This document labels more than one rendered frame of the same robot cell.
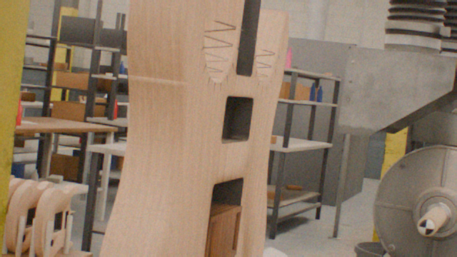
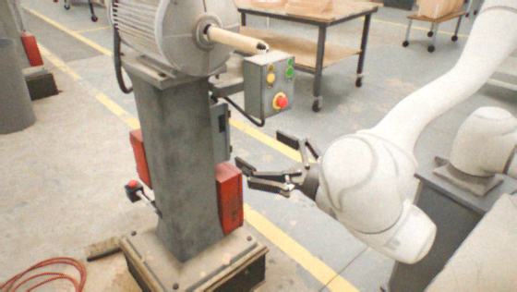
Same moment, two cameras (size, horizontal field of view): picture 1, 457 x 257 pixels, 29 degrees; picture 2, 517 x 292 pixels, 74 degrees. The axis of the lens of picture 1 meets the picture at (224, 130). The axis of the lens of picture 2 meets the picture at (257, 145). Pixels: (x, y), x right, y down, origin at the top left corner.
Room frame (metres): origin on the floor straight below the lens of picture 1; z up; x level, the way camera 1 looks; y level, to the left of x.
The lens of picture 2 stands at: (1.08, 0.34, 1.46)
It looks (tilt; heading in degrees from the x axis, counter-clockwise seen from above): 31 degrees down; 300
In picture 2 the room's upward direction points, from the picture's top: straight up
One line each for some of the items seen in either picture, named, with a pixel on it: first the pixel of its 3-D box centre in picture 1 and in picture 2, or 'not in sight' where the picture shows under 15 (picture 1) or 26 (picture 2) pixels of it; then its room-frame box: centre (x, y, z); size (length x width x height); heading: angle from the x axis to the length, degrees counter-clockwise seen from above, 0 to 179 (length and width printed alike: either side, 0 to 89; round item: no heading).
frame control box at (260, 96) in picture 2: not in sight; (251, 89); (1.69, -0.68, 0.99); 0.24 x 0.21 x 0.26; 162
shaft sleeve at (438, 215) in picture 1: (432, 220); (235, 40); (1.55, -0.38, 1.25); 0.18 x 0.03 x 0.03; 162
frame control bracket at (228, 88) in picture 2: not in sight; (238, 85); (1.71, -0.63, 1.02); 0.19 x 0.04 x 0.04; 72
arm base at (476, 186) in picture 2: not in sight; (464, 168); (0.94, -0.97, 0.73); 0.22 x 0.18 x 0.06; 154
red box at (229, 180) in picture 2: not in sight; (217, 187); (1.86, -0.65, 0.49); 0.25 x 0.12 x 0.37; 162
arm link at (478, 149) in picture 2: not in sight; (486, 139); (0.91, -0.95, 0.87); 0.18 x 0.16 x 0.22; 163
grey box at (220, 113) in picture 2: not in sight; (208, 97); (1.87, -0.64, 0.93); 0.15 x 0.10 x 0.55; 162
